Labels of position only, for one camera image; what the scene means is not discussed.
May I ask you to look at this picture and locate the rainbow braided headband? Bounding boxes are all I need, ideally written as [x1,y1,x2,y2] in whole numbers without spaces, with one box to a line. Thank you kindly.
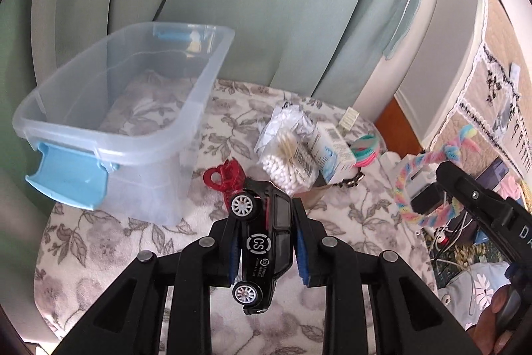
[393,124,480,228]

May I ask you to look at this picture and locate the black beaded headband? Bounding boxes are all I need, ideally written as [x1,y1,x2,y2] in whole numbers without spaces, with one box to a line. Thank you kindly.
[334,169,365,188]

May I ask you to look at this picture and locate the pink teal hair ties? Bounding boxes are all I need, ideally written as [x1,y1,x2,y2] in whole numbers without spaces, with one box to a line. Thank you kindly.
[350,133,382,169]

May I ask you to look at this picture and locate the black toy car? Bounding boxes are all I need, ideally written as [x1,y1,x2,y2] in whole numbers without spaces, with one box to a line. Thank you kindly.
[229,177,295,315]

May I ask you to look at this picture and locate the red hair claw clip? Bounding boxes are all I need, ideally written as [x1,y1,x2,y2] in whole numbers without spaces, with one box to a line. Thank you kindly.
[203,159,245,193]

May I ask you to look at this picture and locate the small white blue carton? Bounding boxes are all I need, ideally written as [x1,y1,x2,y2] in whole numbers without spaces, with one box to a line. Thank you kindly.
[308,122,358,185]

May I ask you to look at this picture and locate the bag of cotton swabs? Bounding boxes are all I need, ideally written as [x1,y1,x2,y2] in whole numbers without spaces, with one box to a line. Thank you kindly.
[254,101,319,196]

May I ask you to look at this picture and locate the person's right hand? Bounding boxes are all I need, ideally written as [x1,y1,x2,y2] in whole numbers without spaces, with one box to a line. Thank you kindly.
[467,285,519,354]

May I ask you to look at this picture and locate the floral grey table cloth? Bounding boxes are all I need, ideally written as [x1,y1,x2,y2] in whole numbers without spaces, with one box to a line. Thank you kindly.
[33,77,439,355]

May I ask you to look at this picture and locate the white power strip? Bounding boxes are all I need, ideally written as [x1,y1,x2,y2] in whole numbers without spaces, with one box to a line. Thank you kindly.
[379,151,437,199]

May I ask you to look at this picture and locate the beige quilted lace cover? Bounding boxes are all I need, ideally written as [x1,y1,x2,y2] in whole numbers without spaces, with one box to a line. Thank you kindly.
[428,0,531,183]

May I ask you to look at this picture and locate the clear plastic storage bin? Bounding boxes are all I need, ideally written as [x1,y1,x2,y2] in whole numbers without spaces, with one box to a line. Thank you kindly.
[13,23,234,225]

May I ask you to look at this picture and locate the white comb piece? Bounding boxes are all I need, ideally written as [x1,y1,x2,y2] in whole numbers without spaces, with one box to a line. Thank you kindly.
[338,107,359,131]

